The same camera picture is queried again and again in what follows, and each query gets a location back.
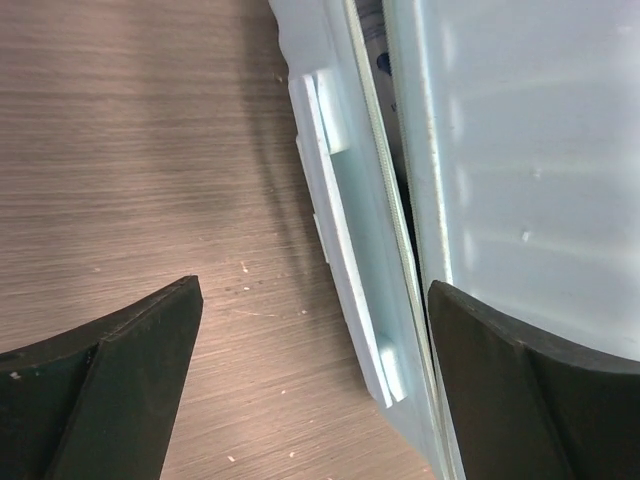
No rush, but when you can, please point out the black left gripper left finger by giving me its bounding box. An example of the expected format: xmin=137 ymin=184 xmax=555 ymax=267
xmin=1 ymin=275 xmax=203 ymax=479

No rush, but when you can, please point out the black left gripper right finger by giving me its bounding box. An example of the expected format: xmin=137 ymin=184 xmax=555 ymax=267
xmin=428 ymin=281 xmax=639 ymax=479

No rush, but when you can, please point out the mint green suitcase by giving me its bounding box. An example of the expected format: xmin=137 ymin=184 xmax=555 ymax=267
xmin=271 ymin=1 xmax=639 ymax=479

